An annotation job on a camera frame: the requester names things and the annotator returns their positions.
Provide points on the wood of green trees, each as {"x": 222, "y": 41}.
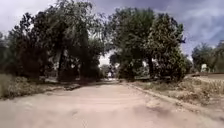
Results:
{"x": 80, "y": 43}

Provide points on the brown dirt path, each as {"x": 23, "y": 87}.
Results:
{"x": 100, "y": 106}

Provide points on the low stone kerb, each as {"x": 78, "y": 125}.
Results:
{"x": 160, "y": 96}

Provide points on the dry grass verge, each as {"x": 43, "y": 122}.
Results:
{"x": 193, "y": 88}
{"x": 20, "y": 85}

